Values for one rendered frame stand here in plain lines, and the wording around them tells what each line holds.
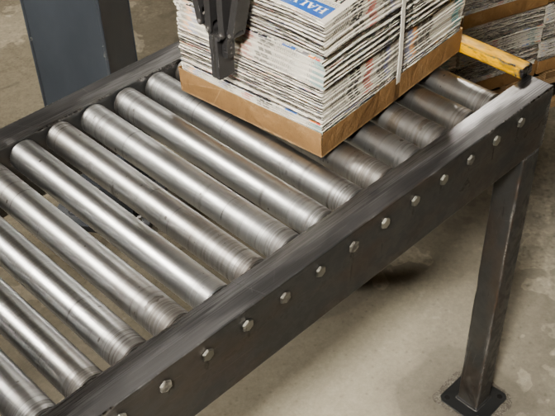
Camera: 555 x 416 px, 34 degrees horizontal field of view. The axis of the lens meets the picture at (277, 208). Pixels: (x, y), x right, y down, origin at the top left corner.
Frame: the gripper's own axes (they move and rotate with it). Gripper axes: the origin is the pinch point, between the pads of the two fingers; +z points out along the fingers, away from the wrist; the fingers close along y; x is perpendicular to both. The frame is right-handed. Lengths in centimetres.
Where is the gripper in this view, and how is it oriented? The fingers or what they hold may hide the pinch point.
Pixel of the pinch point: (222, 54)
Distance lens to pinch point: 132.8
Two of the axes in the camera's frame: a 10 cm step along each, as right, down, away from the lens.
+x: -7.1, 4.6, -5.3
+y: -7.0, -4.5, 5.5
